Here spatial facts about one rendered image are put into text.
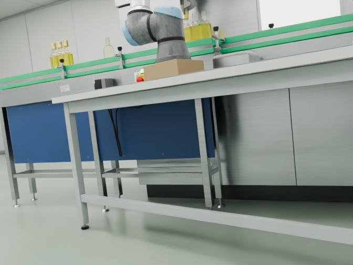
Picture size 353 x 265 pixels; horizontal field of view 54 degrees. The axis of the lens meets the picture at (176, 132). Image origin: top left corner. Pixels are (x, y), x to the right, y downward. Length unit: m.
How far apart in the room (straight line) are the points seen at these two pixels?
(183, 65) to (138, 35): 0.26
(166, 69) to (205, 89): 0.18
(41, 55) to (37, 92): 4.76
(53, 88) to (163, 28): 1.19
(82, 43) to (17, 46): 1.67
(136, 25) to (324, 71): 0.78
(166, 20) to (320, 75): 0.65
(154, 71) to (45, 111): 1.27
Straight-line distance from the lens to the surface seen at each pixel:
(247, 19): 2.10
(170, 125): 1.96
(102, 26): 6.37
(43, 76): 2.54
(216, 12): 2.16
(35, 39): 7.43
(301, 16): 2.04
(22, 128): 2.73
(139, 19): 1.52
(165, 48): 1.43
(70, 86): 2.35
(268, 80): 1.19
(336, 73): 1.12
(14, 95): 2.73
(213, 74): 1.24
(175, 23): 1.45
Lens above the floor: 0.64
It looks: 5 degrees down
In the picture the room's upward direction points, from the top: 6 degrees counter-clockwise
